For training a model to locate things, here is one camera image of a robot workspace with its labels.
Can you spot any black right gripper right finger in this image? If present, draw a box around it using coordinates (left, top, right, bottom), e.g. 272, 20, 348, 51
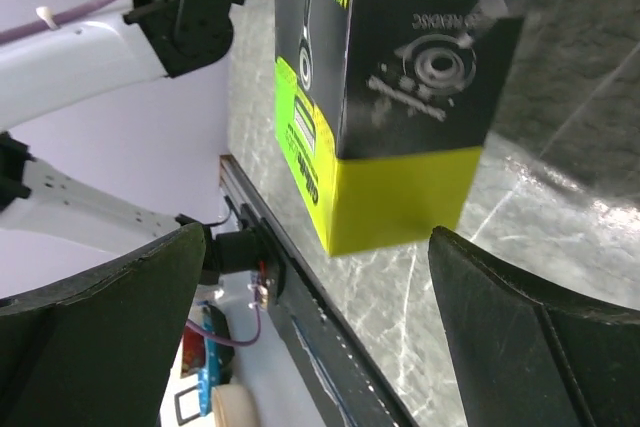
428, 227, 639, 426

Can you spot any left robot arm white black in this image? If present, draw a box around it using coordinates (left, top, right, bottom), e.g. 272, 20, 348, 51
1, 0, 244, 254

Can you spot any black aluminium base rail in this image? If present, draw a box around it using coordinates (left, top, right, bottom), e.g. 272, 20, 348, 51
214, 155, 416, 426

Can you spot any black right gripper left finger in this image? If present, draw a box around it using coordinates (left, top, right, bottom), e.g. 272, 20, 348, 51
1, 224, 206, 427

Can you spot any black green razor box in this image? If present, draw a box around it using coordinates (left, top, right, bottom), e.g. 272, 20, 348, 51
275, 0, 531, 256

